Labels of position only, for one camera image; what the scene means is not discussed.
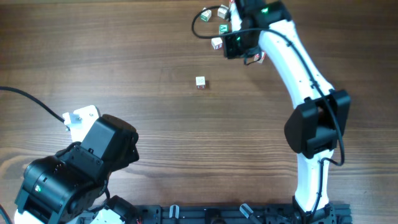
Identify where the green V top block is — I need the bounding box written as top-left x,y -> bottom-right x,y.
218,24 -> 229,35

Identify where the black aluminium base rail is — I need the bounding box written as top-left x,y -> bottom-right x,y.
133,203 -> 353,224

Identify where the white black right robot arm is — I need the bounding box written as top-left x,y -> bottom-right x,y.
224,1 -> 352,223

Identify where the black right camera cable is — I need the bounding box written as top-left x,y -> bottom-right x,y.
191,5 -> 346,224

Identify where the red I wooden block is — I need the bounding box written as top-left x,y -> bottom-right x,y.
211,37 -> 223,50

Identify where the green N side block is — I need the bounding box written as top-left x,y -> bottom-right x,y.
217,5 -> 229,19

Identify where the green letter block far left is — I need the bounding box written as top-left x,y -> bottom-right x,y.
200,8 -> 211,22

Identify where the red A top block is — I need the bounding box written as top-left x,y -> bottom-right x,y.
253,51 -> 266,63

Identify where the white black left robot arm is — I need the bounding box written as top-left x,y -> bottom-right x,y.
15,114 -> 139,223

